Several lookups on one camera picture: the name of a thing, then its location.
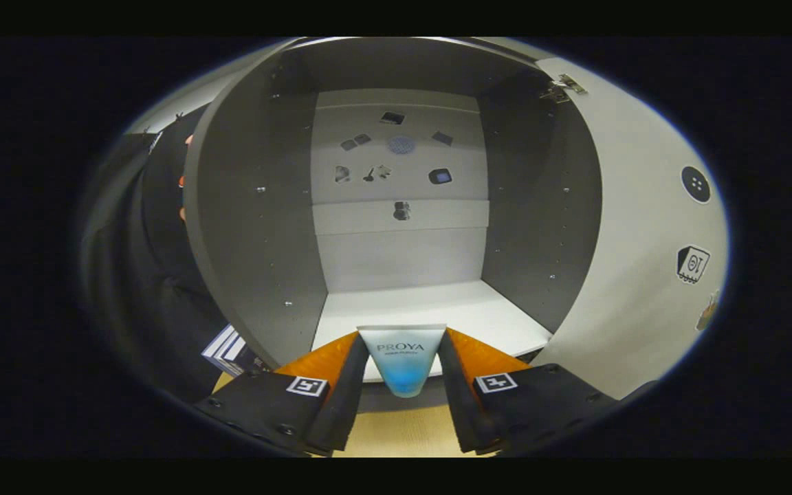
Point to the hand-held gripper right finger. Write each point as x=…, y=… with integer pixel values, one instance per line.
x=461, y=399

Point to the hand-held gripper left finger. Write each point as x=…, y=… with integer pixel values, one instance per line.
x=341, y=399

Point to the white and blue tube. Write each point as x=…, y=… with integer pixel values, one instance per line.
x=403, y=364

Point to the beige cabinet door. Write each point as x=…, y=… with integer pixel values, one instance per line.
x=636, y=240

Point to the stack of books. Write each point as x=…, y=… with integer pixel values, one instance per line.
x=227, y=350

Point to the grey cabinet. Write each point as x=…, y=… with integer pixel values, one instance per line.
x=251, y=240

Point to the black backdrop cloth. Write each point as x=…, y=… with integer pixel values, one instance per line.
x=135, y=275

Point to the metal door hinge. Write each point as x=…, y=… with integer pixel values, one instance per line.
x=561, y=88

